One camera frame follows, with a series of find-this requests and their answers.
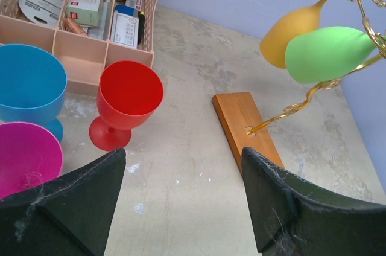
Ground peach plastic file organizer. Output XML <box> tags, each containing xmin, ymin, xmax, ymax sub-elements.
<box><xmin>1</xmin><ymin>0</ymin><xmax>157</xmax><ymax>96</ymax></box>

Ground gold wire glass rack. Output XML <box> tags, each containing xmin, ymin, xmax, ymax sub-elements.
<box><xmin>247</xmin><ymin>0</ymin><xmax>385</xmax><ymax>135</ymax></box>

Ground black yellow marker pen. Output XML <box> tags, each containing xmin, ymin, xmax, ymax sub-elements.
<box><xmin>137</xmin><ymin>11</ymin><xmax>145</xmax><ymax>45</ymax></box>

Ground pink plastic wine glass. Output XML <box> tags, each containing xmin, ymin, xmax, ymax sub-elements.
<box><xmin>1</xmin><ymin>122</ymin><xmax>63</xmax><ymax>199</ymax></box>

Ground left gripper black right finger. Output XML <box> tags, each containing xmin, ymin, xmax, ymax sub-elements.
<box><xmin>242</xmin><ymin>147</ymin><xmax>385</xmax><ymax>255</ymax></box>

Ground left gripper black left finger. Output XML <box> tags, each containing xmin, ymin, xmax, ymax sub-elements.
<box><xmin>1</xmin><ymin>148</ymin><xmax>126</xmax><ymax>255</ymax></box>

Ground blue plastic wine glass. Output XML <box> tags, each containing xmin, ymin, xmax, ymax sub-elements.
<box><xmin>1</xmin><ymin>44</ymin><xmax>68</xmax><ymax>141</ymax></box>

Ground white medicine box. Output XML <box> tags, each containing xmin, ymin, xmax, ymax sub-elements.
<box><xmin>66</xmin><ymin>0</ymin><xmax>103</xmax><ymax>27</ymax></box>

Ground green plastic wine glass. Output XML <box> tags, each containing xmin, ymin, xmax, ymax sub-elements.
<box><xmin>285</xmin><ymin>26</ymin><xmax>376</xmax><ymax>84</ymax></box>

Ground orange plastic wine glass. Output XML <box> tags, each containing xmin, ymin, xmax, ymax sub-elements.
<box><xmin>259</xmin><ymin>0</ymin><xmax>368</xmax><ymax>70</ymax></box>

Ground copper coloured tube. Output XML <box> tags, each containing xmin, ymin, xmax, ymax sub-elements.
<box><xmin>64</xmin><ymin>18</ymin><xmax>88</xmax><ymax>37</ymax></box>

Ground wooden rack base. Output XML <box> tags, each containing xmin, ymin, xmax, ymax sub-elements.
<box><xmin>212</xmin><ymin>92</ymin><xmax>284</xmax><ymax>170</ymax></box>

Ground red plastic wine glass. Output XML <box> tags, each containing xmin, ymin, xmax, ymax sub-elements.
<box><xmin>89</xmin><ymin>60</ymin><xmax>164</xmax><ymax>151</ymax></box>

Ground white blue box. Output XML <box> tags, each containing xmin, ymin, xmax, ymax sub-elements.
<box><xmin>110</xmin><ymin>5</ymin><xmax>139</xmax><ymax>48</ymax></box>

